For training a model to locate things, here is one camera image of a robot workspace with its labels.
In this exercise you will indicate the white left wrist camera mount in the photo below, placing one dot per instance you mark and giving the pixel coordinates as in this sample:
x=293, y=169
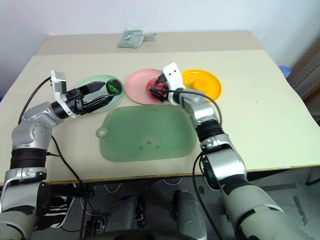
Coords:
x=59, y=86

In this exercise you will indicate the pink round plate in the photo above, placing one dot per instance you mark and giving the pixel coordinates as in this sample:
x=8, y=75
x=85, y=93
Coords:
x=137, y=85

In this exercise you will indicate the dark green toy item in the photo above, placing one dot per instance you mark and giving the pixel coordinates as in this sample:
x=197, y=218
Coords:
x=113, y=87

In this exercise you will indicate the light green round plate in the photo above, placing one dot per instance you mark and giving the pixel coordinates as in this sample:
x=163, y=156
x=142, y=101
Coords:
x=100, y=100

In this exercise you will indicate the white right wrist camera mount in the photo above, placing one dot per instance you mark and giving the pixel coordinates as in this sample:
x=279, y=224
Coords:
x=173, y=77

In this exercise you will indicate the small green wrapped packet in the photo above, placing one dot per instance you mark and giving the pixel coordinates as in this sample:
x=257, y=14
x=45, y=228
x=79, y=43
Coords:
x=150, y=35

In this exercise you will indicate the red toy item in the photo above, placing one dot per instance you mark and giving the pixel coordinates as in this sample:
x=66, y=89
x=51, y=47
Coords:
x=152, y=85

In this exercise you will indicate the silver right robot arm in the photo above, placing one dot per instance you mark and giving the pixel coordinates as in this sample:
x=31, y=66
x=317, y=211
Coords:
x=222, y=160

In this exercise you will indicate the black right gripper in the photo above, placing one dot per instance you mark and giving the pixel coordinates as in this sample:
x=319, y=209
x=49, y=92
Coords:
x=163, y=83

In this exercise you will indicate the brown wooden furniture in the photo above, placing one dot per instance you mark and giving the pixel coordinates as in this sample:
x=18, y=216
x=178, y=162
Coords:
x=306, y=70

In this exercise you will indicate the black and white shoe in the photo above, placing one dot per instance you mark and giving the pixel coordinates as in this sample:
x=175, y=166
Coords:
x=58, y=212

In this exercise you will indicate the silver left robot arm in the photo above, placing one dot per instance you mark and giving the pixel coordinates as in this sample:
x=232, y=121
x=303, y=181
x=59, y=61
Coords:
x=32, y=130

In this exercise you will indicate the yellow round plate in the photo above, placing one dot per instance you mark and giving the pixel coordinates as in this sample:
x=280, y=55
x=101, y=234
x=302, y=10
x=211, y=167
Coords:
x=212, y=82

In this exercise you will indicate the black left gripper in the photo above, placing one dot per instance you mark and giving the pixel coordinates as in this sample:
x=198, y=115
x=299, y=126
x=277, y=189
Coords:
x=76, y=102

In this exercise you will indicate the translucent green cutting mat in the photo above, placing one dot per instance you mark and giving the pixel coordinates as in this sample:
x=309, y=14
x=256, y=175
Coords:
x=147, y=132

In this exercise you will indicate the yellow toy item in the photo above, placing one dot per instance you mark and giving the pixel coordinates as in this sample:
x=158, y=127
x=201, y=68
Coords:
x=199, y=85

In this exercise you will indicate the dark rounded robot leg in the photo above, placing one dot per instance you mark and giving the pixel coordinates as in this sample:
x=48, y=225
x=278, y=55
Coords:
x=125, y=212
x=188, y=212

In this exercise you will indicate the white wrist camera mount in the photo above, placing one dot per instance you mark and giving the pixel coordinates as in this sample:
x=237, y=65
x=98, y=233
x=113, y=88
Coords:
x=173, y=77
x=59, y=86

